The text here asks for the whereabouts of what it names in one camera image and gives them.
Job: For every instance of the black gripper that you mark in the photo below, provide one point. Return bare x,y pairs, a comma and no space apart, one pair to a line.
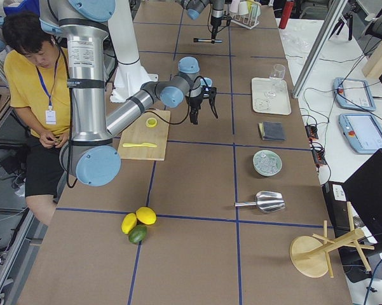
215,20
195,103

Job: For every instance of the teach pendant tablet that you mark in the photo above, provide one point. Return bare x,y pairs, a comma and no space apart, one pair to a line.
362,131
353,94

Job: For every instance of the lower teach pendant tablet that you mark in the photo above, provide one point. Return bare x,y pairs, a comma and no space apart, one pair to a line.
362,131

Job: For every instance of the yellow plastic knife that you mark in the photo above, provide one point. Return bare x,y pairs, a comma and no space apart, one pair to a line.
144,144

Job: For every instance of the upper teach pendant tablet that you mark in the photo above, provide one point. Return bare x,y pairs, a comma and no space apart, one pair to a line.
353,94

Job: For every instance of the black monitor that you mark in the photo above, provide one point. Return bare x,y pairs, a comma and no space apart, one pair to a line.
364,190

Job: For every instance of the red bottle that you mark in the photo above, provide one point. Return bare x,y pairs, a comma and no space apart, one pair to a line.
286,12

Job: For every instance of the whole yellow lemons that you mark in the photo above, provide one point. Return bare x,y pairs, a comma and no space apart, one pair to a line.
145,215

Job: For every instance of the round wooden stand base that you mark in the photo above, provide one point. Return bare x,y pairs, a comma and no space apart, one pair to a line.
310,254

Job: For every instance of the steel muddler black tip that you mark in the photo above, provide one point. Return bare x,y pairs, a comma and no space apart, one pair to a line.
205,40

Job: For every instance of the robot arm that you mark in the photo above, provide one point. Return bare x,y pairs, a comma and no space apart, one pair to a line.
196,7
108,85

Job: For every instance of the cream bear serving tray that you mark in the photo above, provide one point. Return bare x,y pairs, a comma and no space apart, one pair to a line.
269,99

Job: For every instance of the white wire cup rack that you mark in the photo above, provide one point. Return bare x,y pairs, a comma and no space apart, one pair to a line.
245,13

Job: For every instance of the light blue paper cup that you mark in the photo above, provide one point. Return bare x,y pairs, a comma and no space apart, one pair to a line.
206,84

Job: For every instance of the person in yellow shirt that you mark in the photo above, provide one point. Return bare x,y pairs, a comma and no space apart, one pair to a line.
36,72

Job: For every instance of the aluminium frame post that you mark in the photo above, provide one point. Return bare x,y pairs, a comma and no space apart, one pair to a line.
331,19

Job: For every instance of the clear wine glass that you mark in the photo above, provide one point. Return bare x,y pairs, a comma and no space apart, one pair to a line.
276,77

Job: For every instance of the grey folded cloth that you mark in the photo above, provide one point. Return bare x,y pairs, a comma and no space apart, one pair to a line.
271,131

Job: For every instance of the green bowl of ice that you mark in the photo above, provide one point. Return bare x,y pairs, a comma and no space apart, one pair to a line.
267,163

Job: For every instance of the steel ice scoop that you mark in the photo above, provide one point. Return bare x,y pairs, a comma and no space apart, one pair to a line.
265,201

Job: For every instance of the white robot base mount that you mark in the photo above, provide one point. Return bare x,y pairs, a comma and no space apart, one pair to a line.
130,74

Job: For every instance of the green lime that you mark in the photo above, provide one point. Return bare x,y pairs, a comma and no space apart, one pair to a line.
137,234

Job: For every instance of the wooden cutting board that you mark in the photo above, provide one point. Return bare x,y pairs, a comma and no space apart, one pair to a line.
151,128

